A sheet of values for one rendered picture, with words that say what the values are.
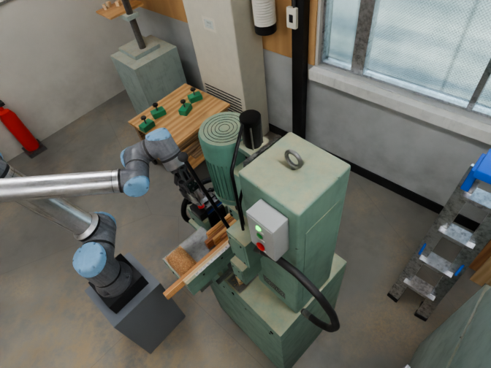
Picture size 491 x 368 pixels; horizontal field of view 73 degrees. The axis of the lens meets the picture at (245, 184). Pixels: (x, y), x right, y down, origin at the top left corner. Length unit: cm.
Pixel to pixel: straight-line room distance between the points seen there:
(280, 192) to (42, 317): 228
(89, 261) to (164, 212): 128
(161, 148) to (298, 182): 65
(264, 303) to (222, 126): 78
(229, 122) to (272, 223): 40
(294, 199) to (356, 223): 183
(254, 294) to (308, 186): 75
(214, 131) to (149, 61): 230
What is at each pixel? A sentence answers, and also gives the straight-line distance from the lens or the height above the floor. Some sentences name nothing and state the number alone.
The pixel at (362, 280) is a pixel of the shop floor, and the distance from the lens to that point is 244.
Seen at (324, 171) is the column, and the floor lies 152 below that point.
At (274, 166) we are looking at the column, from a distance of 91.
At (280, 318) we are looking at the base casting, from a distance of 146.
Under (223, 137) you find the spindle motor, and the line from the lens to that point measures 104.
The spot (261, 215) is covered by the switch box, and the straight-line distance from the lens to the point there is 86.
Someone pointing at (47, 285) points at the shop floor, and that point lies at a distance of 296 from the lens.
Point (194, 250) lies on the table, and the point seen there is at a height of 90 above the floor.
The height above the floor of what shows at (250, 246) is 128.
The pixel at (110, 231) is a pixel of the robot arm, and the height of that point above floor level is 85.
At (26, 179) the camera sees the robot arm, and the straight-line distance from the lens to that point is 139.
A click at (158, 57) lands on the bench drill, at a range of 335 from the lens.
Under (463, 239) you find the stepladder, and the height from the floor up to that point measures 75.
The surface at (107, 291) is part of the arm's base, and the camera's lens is 184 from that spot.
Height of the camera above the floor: 219
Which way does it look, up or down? 50 degrees down
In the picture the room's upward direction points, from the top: 10 degrees counter-clockwise
